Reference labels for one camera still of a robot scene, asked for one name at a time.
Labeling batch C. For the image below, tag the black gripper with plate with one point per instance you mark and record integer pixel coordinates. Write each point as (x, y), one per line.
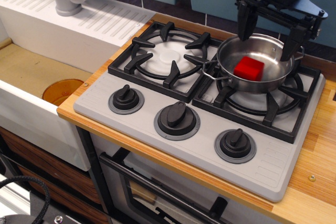
(300, 16)

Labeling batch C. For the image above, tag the oven door with black handle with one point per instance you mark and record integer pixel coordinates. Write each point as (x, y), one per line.
(150, 193)

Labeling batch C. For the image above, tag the wooden drawer fronts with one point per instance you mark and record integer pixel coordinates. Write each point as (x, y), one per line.
(71, 189)

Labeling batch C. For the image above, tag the right black stove knob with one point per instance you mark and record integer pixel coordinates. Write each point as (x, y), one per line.
(235, 146)

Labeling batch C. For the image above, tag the red cube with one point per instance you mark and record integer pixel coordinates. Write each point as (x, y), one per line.
(249, 69)

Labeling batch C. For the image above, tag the black burner grate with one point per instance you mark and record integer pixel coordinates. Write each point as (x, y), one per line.
(284, 113)
(165, 61)

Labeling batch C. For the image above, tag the grey toy stove top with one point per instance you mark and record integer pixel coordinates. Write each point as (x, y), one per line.
(267, 174)

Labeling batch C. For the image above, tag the white toy sink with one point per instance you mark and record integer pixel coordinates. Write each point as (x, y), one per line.
(40, 47)

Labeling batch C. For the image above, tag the orange plastic plate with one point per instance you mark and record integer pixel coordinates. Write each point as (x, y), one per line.
(59, 91)

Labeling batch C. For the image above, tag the left black stove knob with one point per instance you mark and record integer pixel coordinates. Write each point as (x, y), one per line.
(126, 101)

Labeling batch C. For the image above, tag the left black burner grate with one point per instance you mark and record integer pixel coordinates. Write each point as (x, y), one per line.
(165, 61)

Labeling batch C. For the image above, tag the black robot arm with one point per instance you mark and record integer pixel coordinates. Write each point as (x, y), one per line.
(302, 17)

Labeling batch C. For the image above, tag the black stove knob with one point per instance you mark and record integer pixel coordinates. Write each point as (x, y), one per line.
(235, 146)
(177, 122)
(126, 101)

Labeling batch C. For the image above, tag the right black burner grate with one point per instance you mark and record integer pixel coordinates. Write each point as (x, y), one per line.
(284, 113)

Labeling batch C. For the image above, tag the middle black stove knob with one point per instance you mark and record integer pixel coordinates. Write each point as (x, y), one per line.
(177, 122)

